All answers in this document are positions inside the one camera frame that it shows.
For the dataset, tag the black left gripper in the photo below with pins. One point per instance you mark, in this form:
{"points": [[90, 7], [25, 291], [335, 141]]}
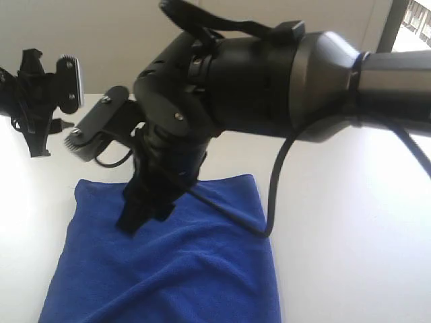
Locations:
{"points": [[34, 90]]}

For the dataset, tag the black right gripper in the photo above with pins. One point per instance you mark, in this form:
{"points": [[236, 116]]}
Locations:
{"points": [[165, 167]]}

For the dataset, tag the blue towel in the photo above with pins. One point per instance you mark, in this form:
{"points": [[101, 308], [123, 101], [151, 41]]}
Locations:
{"points": [[196, 266]]}

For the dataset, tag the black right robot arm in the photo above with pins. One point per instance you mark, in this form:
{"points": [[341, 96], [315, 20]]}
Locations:
{"points": [[286, 84]]}

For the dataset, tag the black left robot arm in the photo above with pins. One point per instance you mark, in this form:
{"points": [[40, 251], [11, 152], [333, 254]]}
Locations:
{"points": [[8, 104]]}

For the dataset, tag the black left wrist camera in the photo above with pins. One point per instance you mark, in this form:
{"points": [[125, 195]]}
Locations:
{"points": [[68, 85]]}

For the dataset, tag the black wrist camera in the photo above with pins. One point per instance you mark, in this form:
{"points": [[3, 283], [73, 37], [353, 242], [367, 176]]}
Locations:
{"points": [[112, 118], [68, 85]]}

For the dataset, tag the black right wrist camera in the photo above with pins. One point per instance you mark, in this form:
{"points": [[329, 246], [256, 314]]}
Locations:
{"points": [[112, 118]]}

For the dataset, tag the dark window frame post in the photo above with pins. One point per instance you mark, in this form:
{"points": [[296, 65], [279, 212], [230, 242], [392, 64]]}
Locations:
{"points": [[392, 25]]}

